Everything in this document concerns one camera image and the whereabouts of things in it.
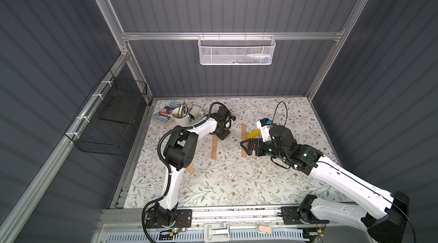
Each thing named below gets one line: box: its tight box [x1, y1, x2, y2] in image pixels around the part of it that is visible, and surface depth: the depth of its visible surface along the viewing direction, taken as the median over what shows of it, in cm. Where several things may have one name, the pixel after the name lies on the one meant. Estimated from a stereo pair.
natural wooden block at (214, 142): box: [212, 134, 218, 149], surface depth 100 cm
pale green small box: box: [188, 105, 203, 120], surface depth 109 cm
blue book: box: [152, 100, 182, 127], surface depth 111 cm
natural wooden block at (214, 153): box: [211, 147, 218, 160], surface depth 96 cm
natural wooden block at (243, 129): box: [241, 123, 247, 136], surface depth 107 cm
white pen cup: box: [171, 105, 192, 126], surface depth 102 cm
